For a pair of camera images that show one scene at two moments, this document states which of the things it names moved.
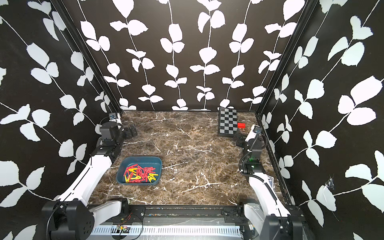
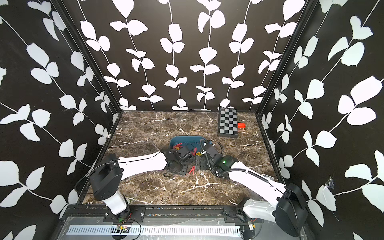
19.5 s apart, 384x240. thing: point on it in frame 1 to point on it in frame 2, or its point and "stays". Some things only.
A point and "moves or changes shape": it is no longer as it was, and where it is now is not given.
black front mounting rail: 135,212 stays
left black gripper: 129,134 to 184,172
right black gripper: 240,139 to 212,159
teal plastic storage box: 140,170 moves or changes shape
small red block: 241,125 stays
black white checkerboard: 227,122 stays
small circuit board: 123,229 stays
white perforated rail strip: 187,230 stays
